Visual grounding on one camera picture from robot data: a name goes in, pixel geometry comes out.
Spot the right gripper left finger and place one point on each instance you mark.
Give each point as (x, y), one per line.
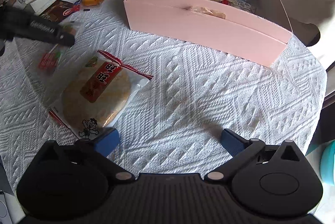
(105, 144)

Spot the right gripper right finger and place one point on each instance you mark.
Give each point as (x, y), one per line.
(243, 152)

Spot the dark red snack packet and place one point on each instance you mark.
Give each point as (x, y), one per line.
(58, 11)

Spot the small red label packet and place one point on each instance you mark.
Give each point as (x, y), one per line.
(49, 62)

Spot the rice cracker packet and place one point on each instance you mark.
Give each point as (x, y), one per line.
(96, 98)

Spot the white quilted tablecloth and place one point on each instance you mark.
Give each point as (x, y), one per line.
(174, 122)

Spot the pink gift box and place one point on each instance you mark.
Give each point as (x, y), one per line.
(259, 37)

